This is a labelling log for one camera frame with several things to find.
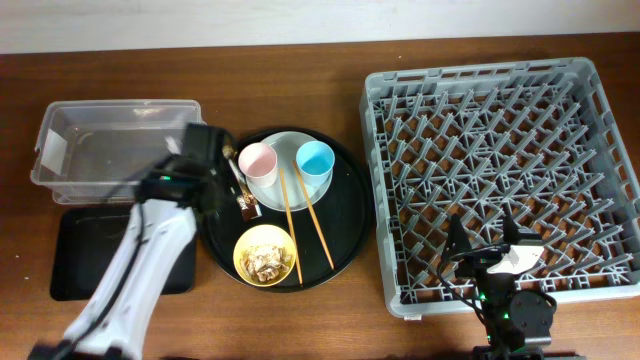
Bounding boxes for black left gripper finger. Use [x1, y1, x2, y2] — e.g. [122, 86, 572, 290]
[214, 128, 236, 168]
[210, 169, 235, 211]

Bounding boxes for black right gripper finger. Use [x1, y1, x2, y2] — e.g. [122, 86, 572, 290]
[442, 214, 472, 261]
[503, 215, 540, 245]

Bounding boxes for brown gold snack wrapper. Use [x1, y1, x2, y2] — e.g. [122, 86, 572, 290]
[228, 152, 262, 221]

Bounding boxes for wooden chopstick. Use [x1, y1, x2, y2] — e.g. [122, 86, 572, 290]
[278, 168, 304, 287]
[292, 160, 335, 270]

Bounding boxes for yellow bowl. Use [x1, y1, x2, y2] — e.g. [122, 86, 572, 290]
[233, 225, 296, 287]

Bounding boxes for food scraps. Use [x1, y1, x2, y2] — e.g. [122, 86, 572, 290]
[240, 245, 292, 283]

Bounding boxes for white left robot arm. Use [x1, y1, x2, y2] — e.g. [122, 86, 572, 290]
[29, 125, 236, 359]

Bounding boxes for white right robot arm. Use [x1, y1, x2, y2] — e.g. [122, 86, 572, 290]
[436, 213, 557, 360]

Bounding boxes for grey dishwasher rack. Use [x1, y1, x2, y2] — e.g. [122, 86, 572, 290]
[360, 57, 639, 320]

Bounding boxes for pink cup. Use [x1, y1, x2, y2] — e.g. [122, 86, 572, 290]
[238, 142, 278, 188]

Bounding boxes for grey plate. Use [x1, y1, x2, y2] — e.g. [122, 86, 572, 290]
[247, 131, 333, 212]

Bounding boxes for black round tray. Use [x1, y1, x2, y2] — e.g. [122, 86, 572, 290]
[201, 127, 375, 293]

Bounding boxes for clear plastic bin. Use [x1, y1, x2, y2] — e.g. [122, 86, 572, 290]
[30, 99, 203, 205]

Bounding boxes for blue cup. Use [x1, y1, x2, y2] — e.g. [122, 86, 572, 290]
[295, 140, 335, 186]

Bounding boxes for black rectangular tray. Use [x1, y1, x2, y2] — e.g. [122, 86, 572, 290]
[49, 205, 197, 302]

